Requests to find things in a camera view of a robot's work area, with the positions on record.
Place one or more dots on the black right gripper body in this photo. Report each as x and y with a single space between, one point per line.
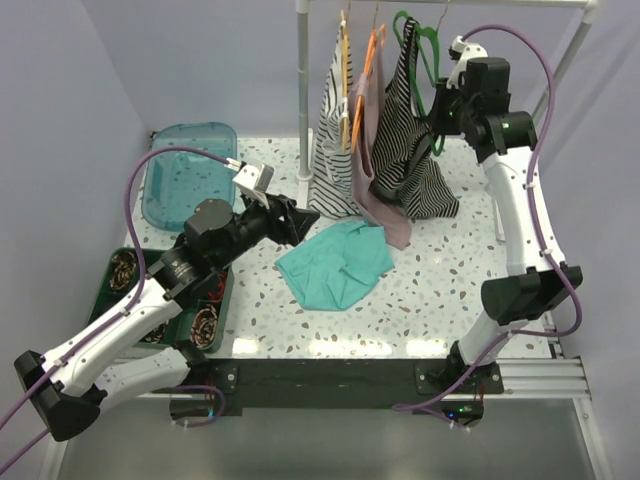
451 110

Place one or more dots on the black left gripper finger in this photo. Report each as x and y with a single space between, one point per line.
282 203
296 225

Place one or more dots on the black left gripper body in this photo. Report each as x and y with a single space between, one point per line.
257 223

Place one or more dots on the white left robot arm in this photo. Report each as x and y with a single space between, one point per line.
70 386

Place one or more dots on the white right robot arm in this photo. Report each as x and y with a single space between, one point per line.
538 278

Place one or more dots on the teal tank top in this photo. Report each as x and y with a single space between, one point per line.
337 267

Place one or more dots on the pink tank top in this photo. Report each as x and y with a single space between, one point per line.
397 229

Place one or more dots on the orange hanger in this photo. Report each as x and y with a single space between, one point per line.
376 40

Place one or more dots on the yellow hanger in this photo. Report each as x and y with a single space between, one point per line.
343 44

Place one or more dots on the teal transparent plastic bin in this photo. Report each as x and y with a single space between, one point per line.
176 182

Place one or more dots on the dark green organizer tray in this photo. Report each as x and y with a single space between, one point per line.
202 323

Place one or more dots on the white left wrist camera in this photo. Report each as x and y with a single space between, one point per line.
253 181

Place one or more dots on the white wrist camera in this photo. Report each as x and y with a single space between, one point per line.
253 181
461 52

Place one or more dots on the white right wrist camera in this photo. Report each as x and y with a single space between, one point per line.
461 52

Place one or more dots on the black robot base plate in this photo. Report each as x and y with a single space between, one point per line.
320 383

